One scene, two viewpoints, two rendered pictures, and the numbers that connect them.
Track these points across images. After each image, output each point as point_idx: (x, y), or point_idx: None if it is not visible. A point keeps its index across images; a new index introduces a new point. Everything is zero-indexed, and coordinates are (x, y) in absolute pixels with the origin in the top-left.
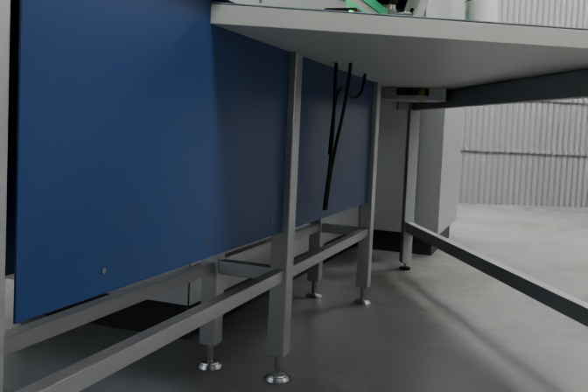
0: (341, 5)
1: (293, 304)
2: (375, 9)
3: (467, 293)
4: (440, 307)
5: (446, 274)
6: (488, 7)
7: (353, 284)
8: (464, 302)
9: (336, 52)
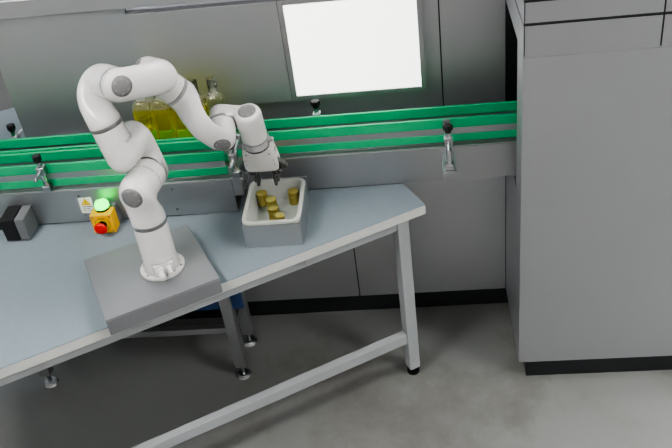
0: (47, 194)
1: (219, 338)
2: (174, 163)
3: (327, 437)
4: (256, 426)
5: (415, 408)
6: (135, 236)
7: (310, 352)
8: (287, 440)
9: None
